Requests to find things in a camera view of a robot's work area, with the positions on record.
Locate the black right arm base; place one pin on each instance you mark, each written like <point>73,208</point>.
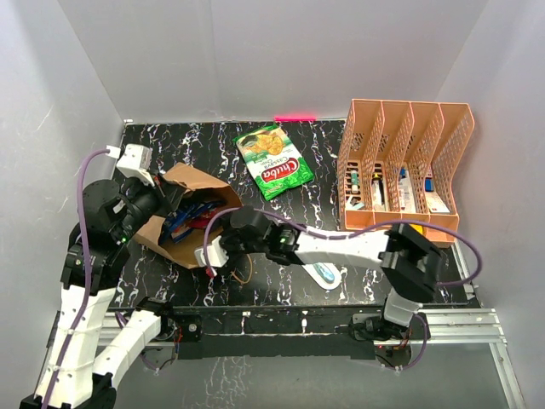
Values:
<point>375,328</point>

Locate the aluminium rail frame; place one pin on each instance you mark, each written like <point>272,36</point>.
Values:
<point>268,336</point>

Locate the orange plastic file organizer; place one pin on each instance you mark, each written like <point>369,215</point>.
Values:
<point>397,162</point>

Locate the toothbrush blister pack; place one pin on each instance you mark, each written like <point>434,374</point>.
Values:
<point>326,275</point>

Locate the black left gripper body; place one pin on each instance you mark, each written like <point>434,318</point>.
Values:
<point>144,202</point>

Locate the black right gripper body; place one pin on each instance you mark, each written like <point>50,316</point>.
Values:
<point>236,244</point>

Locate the red snack packet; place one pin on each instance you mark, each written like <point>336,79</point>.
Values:
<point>202,216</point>

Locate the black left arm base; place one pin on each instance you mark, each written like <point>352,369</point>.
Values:
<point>173,326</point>

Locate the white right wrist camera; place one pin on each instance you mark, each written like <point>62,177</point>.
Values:
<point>212,257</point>

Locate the yellow item in organizer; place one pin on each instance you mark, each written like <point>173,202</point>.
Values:
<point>420,229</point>

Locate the green cassava chips bag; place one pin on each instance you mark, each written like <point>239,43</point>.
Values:
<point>273,161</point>

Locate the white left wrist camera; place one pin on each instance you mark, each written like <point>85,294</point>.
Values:
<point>133,161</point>

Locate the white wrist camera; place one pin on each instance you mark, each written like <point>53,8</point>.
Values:
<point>212,257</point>
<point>133,161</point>

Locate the brown paper bag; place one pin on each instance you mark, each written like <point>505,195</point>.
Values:
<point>200,187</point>

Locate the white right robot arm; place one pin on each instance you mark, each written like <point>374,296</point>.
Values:
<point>409,261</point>

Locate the dark blue potato chips bag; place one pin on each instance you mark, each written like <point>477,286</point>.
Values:
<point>174,227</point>

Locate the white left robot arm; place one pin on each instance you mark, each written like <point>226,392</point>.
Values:
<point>74,374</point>

